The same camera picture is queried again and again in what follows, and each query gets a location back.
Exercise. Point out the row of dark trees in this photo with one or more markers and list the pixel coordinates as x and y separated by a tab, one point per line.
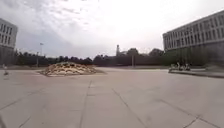
100	59

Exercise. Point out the grey building with window rows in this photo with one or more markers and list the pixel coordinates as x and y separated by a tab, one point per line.
196	36

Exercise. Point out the distant tower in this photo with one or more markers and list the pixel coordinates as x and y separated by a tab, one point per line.
117	50

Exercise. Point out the person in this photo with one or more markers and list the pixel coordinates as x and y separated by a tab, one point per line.
5	70

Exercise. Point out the pale building with window grid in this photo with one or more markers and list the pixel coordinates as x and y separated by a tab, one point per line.
6	38

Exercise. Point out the raised kerb strip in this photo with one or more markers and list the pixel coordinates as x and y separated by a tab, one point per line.
200	73

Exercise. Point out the street lamp pole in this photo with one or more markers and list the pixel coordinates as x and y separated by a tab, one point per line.
41	50

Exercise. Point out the tan stepped stone mound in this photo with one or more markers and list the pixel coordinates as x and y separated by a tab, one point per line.
67	68

